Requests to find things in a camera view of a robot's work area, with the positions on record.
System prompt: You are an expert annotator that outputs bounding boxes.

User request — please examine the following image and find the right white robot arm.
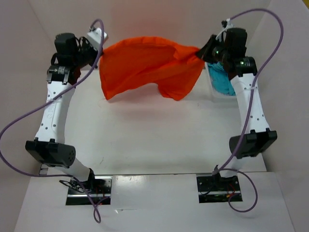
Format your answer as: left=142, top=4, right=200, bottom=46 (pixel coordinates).
left=196, top=28, right=277, bottom=190

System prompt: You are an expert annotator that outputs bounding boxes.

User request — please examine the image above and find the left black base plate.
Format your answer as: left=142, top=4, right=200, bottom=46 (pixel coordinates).
left=59, top=176, right=112, bottom=206

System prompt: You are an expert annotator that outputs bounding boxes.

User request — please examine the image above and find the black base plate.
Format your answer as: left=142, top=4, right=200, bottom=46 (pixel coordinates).
left=196, top=174, right=242, bottom=203
left=59, top=176, right=112, bottom=206

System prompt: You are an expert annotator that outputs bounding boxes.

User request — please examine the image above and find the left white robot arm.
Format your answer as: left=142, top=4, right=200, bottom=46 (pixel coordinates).
left=25, top=29, right=108, bottom=193

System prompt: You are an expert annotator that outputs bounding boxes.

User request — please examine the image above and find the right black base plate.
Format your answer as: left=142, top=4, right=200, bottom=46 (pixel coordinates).
left=196, top=174, right=242, bottom=203

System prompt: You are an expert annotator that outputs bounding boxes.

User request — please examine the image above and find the orange t-shirt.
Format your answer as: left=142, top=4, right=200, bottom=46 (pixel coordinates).
left=99, top=37, right=205, bottom=101

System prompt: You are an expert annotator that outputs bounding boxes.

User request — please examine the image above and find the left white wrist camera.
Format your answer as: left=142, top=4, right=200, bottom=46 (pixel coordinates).
left=86, top=27, right=109, bottom=51

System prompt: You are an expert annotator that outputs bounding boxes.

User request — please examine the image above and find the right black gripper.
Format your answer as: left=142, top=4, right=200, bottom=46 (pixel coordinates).
left=195, top=34, right=230, bottom=64

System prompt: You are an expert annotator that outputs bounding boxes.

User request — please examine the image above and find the white plastic basket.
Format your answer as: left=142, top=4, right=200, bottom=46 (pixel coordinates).
left=205, top=67, right=237, bottom=105

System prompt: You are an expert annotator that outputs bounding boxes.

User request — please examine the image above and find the light blue t-shirt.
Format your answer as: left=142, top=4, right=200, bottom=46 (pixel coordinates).
left=207, top=62, right=236, bottom=96

